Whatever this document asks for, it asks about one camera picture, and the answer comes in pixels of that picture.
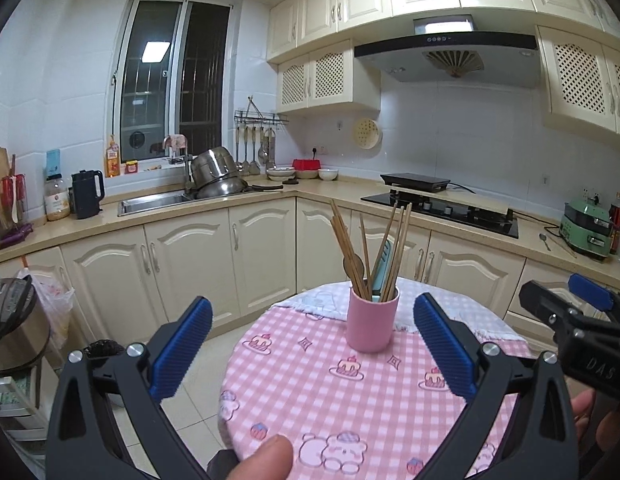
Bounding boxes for brown rice cooker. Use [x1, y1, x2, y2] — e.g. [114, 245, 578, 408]
[0, 276, 51, 373]

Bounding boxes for plastic bag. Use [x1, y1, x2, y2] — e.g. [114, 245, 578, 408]
[15, 267, 76, 351]

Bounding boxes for grey spoon black handle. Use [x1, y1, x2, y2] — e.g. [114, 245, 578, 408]
[342, 252, 365, 281]

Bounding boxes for purple utensil holder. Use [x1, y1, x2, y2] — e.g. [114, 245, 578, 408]
[0, 172, 33, 250]

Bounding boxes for black induction cooker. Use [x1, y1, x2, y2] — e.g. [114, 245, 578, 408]
[380, 172, 451, 193]

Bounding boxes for steel basin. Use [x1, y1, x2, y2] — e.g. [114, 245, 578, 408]
[195, 177, 251, 200]

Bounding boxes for black trash bin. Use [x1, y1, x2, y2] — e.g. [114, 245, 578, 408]
[82, 339, 126, 361]

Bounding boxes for glass jar white lid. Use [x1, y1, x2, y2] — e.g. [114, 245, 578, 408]
[44, 173, 71, 222]

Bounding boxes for person's right hand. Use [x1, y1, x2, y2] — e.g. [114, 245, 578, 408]
[572, 389, 620, 461]

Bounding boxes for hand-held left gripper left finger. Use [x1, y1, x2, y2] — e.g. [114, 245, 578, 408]
[45, 296, 214, 480]

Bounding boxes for kitchen window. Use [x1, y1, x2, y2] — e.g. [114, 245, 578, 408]
[107, 0, 235, 173]

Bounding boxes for cream lattice door cabinet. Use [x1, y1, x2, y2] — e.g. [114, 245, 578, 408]
[536, 25, 620, 136]
[276, 39, 381, 115]

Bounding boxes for light blue knife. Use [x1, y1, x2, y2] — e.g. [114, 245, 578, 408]
[370, 240, 395, 303]

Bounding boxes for metal utensil rack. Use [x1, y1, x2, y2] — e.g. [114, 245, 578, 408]
[234, 95, 289, 128]

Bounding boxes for pink cup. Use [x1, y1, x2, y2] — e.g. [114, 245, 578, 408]
[347, 282, 401, 353]

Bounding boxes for steel pot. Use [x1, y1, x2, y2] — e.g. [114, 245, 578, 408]
[190, 146, 238, 190]

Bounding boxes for green electric cooker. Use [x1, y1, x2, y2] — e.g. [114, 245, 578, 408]
[560, 199, 614, 261]

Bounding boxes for steel sink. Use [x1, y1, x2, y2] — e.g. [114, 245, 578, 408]
[117, 191, 198, 217]

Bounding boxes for orange bottle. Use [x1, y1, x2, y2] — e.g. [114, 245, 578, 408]
[105, 134, 122, 178]

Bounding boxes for pink checkered tablecloth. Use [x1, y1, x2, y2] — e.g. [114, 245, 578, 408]
[217, 285, 538, 480]

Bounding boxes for black gas stove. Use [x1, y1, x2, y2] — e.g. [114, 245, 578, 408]
[361, 191, 519, 239]

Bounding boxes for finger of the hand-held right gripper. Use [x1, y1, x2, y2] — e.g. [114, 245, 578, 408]
[520, 280, 610, 342]
[568, 273, 620, 322]

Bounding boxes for black electric kettle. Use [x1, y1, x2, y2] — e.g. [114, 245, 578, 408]
[71, 169, 106, 220]

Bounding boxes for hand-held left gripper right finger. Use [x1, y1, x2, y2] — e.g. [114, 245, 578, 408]
[413, 292, 583, 480]

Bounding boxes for pile of wooden chopsticks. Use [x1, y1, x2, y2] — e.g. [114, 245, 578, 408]
[330, 199, 413, 303]

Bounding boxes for range hood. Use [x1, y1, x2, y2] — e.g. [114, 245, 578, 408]
[354, 15, 540, 90]

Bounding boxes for black power cable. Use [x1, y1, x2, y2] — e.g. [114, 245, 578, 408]
[517, 212, 563, 228]

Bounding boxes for person's left hand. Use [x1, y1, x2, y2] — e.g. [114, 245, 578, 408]
[224, 434, 295, 480]

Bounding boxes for thin dark stick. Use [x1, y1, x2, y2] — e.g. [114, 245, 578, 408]
[546, 234, 578, 260]

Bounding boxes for white fringed cloth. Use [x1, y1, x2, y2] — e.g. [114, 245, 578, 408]
[269, 276, 528, 343]

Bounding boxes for dark sauce bottle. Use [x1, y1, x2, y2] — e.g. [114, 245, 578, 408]
[610, 191, 620, 256]

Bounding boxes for white shelf rack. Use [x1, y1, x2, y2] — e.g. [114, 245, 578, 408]
[0, 372, 53, 461]

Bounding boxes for cream base cabinets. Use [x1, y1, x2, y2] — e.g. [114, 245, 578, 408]
[0, 195, 620, 361]

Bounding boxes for round cream wall plate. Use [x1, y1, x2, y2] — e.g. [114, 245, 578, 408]
[353, 117, 383, 149]

